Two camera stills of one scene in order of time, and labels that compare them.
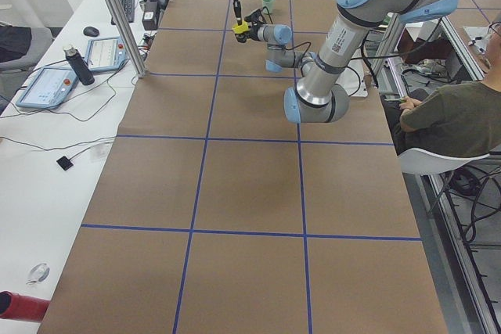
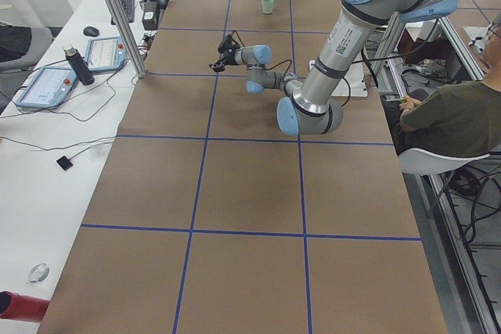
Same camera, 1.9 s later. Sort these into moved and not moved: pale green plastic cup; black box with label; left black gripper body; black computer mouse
Moved: left black gripper body
Not moved: black box with label; pale green plastic cup; black computer mouse
